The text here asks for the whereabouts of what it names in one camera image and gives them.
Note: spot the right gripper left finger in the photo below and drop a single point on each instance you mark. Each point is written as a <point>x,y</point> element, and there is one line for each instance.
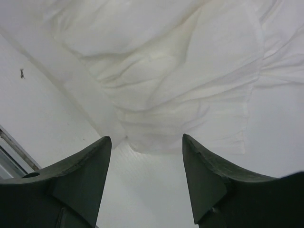
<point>66,194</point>

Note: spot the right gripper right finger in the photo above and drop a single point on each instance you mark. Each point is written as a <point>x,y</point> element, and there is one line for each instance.
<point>224,195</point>

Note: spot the white ruffled skirt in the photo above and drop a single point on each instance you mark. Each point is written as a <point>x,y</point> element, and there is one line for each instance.
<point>149,71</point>

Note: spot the small dark debris speck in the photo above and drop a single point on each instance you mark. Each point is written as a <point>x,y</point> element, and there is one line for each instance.
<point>22,73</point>

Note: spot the aluminium rail frame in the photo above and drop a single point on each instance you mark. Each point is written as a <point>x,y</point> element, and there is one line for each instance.
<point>15,162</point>

